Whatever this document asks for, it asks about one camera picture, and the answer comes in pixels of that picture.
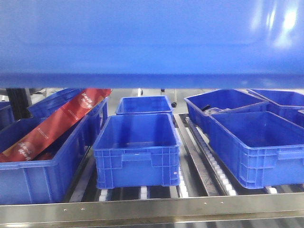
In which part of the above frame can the blue bin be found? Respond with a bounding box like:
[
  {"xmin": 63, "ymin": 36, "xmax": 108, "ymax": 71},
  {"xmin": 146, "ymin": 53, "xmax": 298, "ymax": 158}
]
[
  {"xmin": 93, "ymin": 113, "xmax": 180, "ymax": 189},
  {"xmin": 184, "ymin": 89, "xmax": 269, "ymax": 134},
  {"xmin": 0, "ymin": 0, "xmax": 304, "ymax": 88},
  {"xmin": 115, "ymin": 95, "xmax": 173, "ymax": 116},
  {"xmin": 28, "ymin": 88, "xmax": 107, "ymax": 146},
  {"xmin": 247, "ymin": 89, "xmax": 304, "ymax": 127},
  {"xmin": 208, "ymin": 112, "xmax": 304, "ymax": 189},
  {"xmin": 0, "ymin": 114, "xmax": 90, "ymax": 205}
]

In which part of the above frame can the white roller track strip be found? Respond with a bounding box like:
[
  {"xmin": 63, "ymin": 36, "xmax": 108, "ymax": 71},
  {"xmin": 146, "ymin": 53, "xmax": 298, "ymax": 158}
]
[{"xmin": 185, "ymin": 117, "xmax": 238, "ymax": 196}]

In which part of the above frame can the red snack bag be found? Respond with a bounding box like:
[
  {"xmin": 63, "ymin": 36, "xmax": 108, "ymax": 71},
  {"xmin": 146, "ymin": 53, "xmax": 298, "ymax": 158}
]
[{"xmin": 0, "ymin": 88, "xmax": 111, "ymax": 162}]

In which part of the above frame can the dark metal divider rail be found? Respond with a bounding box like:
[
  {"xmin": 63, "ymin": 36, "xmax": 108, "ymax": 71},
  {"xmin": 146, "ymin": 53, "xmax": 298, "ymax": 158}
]
[{"xmin": 174, "ymin": 114, "xmax": 226, "ymax": 197}]

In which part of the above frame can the lower steel shelf rail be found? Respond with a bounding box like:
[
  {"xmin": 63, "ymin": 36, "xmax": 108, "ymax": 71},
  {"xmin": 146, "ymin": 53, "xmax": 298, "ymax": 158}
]
[{"xmin": 0, "ymin": 193, "xmax": 304, "ymax": 228}]

